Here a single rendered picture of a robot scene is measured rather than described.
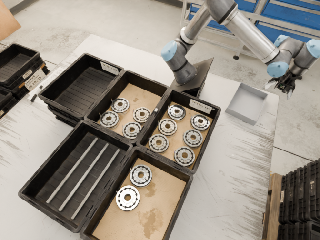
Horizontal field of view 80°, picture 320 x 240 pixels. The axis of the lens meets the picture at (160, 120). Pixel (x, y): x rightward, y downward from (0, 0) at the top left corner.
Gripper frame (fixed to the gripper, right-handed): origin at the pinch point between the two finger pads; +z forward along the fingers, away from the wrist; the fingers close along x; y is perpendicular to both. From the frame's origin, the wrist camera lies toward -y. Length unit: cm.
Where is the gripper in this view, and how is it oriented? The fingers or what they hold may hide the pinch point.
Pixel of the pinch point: (274, 93)
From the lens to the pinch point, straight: 133.1
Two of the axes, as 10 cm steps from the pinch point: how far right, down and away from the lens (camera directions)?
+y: -5.3, 7.1, -4.7
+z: -0.4, 5.3, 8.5
